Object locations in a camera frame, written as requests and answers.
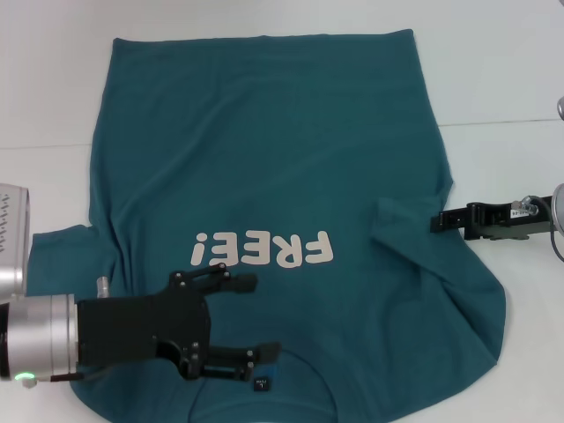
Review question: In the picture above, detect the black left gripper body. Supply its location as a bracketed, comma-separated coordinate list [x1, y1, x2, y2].
[76, 272, 213, 382]

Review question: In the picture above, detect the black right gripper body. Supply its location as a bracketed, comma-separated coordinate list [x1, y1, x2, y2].
[461, 196, 556, 242]

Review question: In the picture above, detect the teal blue printed t-shirt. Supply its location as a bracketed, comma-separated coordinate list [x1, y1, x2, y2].
[24, 28, 508, 423]

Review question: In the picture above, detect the right arm plug with cable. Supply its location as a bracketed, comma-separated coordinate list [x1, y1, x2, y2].
[518, 195, 564, 265]

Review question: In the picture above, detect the arm plug with cable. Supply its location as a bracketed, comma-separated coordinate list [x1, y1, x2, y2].
[19, 367, 111, 389]
[518, 195, 564, 265]

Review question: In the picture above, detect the left arm plug with cable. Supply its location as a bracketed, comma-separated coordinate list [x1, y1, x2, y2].
[19, 367, 111, 389]

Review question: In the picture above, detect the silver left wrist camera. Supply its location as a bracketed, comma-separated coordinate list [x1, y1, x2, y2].
[0, 183, 32, 305]

